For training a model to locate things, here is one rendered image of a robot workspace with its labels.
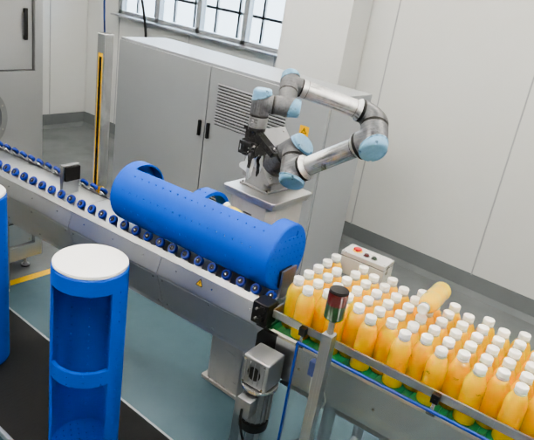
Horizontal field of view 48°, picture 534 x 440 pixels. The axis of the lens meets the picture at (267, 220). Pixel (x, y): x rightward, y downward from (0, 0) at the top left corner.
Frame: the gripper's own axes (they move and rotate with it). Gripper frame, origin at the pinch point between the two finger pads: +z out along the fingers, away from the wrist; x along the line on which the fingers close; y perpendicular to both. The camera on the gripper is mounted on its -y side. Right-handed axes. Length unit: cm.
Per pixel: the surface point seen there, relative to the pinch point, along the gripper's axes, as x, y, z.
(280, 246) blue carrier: 12.7, -25.5, 18.2
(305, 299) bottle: 25, -46, 27
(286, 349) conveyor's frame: 29, -45, 48
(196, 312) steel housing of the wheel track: 16, 8, 63
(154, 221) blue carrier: 19.7, 33.8, 28.2
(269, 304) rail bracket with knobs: 28, -34, 34
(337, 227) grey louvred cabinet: -189, 42, 91
